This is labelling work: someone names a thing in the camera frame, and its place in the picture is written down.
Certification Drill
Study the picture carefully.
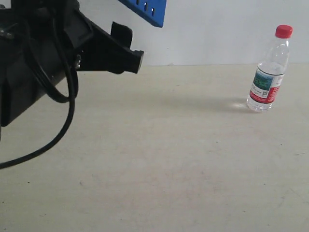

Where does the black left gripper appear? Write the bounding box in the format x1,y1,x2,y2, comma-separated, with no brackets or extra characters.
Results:
36,0,144,74

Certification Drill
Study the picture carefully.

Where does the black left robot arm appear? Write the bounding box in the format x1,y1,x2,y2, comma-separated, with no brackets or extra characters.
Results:
0,0,144,127

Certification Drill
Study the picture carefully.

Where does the blue ring binder notebook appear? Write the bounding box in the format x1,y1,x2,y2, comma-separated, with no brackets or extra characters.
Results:
119,0,167,28

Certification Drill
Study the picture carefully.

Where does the clear water bottle red cap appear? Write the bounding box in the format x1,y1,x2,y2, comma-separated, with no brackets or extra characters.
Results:
247,25,293,113

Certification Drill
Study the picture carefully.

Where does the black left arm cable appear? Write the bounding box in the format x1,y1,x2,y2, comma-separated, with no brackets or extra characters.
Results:
0,14,79,170

